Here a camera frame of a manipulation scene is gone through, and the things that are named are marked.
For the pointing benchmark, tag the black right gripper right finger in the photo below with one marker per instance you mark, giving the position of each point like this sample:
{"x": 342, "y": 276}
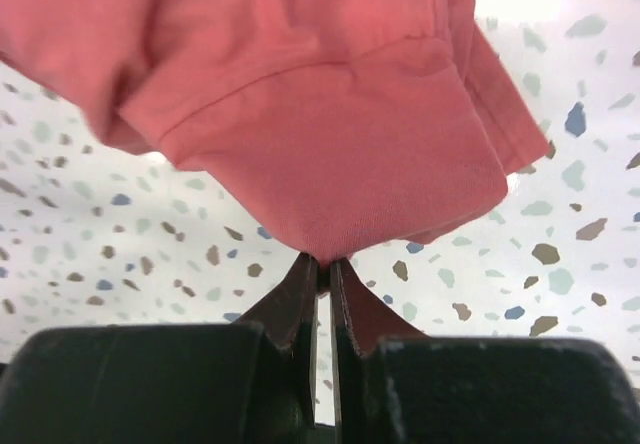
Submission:
{"x": 359, "y": 321}

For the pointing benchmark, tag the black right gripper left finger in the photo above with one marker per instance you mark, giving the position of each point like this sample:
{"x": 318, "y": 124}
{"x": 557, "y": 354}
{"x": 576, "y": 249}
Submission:
{"x": 288, "y": 315}

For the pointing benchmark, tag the salmon pink t shirt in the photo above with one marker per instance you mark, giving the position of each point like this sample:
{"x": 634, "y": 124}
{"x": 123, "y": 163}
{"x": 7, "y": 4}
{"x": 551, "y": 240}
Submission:
{"x": 338, "y": 124}

